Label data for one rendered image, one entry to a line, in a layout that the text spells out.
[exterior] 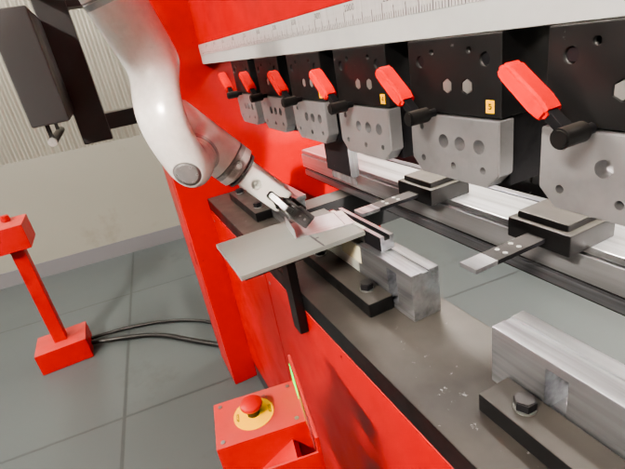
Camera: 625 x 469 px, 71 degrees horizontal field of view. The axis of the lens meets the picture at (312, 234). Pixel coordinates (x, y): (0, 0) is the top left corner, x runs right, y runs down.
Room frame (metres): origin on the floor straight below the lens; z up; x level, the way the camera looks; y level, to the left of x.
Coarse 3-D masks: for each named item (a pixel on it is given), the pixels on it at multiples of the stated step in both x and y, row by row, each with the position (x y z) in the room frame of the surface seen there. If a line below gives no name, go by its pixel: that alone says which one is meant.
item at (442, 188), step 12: (408, 180) 0.98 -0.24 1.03; (420, 180) 0.94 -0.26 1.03; (432, 180) 0.92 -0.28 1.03; (444, 180) 0.92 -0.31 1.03; (456, 180) 0.93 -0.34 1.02; (408, 192) 0.96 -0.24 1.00; (420, 192) 0.92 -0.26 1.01; (432, 192) 0.89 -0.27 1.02; (444, 192) 0.91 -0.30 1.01; (456, 192) 0.92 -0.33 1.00; (468, 192) 0.93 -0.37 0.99; (372, 204) 0.92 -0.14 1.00; (384, 204) 0.91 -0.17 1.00; (396, 204) 0.91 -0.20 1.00; (432, 204) 0.89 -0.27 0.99
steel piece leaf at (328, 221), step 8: (320, 216) 0.91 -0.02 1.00; (328, 216) 0.90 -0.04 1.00; (336, 216) 0.90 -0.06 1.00; (288, 224) 0.86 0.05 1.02; (296, 224) 0.89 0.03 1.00; (312, 224) 0.87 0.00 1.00; (320, 224) 0.86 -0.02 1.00; (328, 224) 0.86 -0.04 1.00; (336, 224) 0.85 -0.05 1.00; (344, 224) 0.84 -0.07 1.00; (296, 232) 0.85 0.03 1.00; (304, 232) 0.84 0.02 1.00; (312, 232) 0.83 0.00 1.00; (320, 232) 0.83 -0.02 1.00
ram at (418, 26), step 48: (192, 0) 1.60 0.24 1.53; (240, 0) 1.16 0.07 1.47; (288, 0) 0.91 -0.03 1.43; (336, 0) 0.75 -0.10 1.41; (528, 0) 0.43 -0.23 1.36; (576, 0) 0.39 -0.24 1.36; (624, 0) 0.35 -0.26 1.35; (240, 48) 1.23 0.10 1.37; (288, 48) 0.95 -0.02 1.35; (336, 48) 0.77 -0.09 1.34
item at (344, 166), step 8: (328, 144) 0.91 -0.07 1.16; (336, 144) 0.88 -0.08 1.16; (344, 144) 0.85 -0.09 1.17; (328, 152) 0.92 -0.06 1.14; (336, 152) 0.88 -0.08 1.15; (344, 152) 0.85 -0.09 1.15; (352, 152) 0.84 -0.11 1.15; (328, 160) 0.92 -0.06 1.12; (336, 160) 0.89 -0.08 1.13; (344, 160) 0.85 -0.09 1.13; (352, 160) 0.84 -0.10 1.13; (336, 168) 0.89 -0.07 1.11; (344, 168) 0.86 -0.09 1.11; (352, 168) 0.84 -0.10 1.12; (336, 176) 0.92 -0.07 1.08; (344, 176) 0.88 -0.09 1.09; (352, 176) 0.84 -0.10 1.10; (352, 184) 0.85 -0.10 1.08
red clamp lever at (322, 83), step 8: (312, 72) 0.77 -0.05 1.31; (320, 72) 0.77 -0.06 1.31; (312, 80) 0.77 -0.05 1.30; (320, 80) 0.76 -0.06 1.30; (328, 80) 0.76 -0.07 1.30; (320, 88) 0.75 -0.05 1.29; (328, 88) 0.74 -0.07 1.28; (328, 96) 0.74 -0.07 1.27; (328, 104) 0.72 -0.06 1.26; (336, 104) 0.72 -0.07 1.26; (344, 104) 0.72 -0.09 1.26; (352, 104) 0.73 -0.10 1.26; (328, 112) 0.72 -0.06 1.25; (336, 112) 0.71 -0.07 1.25
